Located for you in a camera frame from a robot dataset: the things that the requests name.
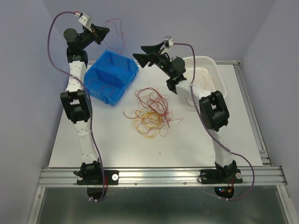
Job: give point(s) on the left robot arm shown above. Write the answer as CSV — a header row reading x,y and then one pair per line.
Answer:
x,y
76,103

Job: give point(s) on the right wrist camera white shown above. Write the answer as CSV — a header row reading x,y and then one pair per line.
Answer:
x,y
168,42

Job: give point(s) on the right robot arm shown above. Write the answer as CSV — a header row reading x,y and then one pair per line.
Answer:
x,y
210,106

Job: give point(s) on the blue plastic bin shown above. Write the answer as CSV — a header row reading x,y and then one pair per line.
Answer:
x,y
110,76

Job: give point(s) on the white perforated basket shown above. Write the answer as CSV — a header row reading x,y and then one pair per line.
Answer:
x,y
204,72

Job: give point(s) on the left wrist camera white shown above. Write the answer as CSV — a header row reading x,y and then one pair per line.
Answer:
x,y
85,20

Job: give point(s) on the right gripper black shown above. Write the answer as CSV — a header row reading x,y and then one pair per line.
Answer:
x,y
143,59

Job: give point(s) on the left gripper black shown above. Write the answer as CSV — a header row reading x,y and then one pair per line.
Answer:
x,y
100,33

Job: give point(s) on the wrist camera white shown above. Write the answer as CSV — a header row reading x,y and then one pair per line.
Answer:
x,y
85,20
168,42

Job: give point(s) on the aluminium front rail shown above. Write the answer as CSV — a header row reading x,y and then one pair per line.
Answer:
x,y
157,177

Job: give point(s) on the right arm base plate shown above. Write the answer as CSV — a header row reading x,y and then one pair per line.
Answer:
x,y
217,176

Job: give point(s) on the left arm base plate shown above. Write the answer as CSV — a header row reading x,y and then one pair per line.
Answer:
x,y
111,176

